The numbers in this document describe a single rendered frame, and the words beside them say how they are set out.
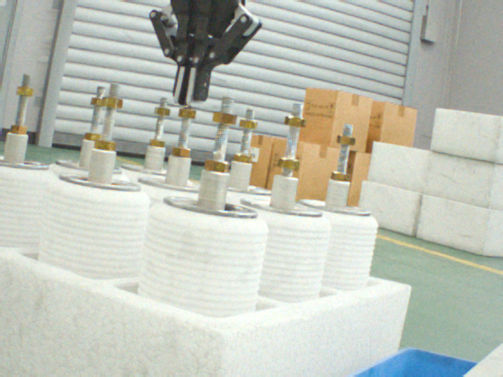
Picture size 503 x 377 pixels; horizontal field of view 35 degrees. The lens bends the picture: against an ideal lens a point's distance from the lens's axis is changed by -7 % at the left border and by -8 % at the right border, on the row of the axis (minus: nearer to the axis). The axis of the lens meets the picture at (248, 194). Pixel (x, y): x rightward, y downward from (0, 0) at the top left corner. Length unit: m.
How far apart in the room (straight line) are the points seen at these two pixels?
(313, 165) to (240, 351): 3.79
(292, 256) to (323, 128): 3.76
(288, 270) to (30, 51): 5.16
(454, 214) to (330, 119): 1.34
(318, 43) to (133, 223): 6.11
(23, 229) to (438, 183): 2.75
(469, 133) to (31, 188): 2.66
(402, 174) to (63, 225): 2.97
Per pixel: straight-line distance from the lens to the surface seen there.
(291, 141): 0.77
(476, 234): 3.24
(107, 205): 0.70
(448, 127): 3.40
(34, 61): 5.84
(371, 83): 7.09
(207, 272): 0.63
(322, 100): 4.53
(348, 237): 0.84
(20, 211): 0.78
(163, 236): 0.64
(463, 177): 3.32
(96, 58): 5.90
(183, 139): 0.83
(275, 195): 0.77
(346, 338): 0.78
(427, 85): 7.60
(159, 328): 0.61
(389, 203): 3.63
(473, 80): 7.52
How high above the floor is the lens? 0.32
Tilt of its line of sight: 4 degrees down
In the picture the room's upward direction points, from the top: 9 degrees clockwise
